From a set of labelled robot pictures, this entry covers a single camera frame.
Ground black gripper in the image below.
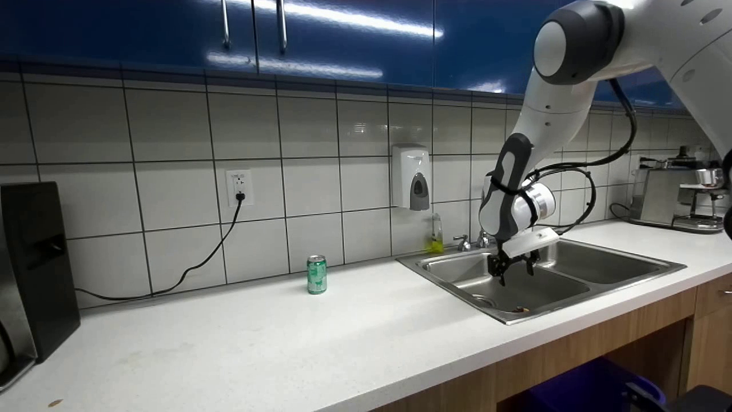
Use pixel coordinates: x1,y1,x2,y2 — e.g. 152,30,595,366
487,252,539,287

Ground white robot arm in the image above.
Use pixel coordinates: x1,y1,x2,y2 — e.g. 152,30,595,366
480,0,732,278

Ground stainless steel double sink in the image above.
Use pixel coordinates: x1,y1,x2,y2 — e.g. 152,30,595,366
403,241,681,325

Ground chrome gooseneck faucet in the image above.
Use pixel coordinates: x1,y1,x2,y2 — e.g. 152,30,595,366
453,229,491,252

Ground green dish soap bottle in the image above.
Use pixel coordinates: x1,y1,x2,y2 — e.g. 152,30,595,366
424,213,444,257

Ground silver espresso machine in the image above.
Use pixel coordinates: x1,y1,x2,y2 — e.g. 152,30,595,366
609,152,725,234

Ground wooden lower cabinets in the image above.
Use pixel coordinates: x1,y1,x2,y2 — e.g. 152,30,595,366
376,275,732,412

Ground green soda can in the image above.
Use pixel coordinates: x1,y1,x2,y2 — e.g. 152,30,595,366
305,255,327,295

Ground blue upper cabinets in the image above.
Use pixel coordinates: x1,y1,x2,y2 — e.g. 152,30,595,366
0,0,681,111

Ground black coffee maker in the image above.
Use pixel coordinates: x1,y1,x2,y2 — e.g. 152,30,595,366
0,183,79,391

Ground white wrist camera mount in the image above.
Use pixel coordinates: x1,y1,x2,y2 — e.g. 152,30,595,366
501,228,560,258

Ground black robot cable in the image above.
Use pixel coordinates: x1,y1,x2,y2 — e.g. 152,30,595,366
482,77,639,255

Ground white wall soap dispenser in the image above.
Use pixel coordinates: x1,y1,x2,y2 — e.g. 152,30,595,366
390,147,429,210

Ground black power cord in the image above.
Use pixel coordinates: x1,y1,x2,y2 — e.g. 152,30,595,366
73,190,246,303

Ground white wall outlet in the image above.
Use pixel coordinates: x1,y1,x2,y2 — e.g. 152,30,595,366
227,169,253,207

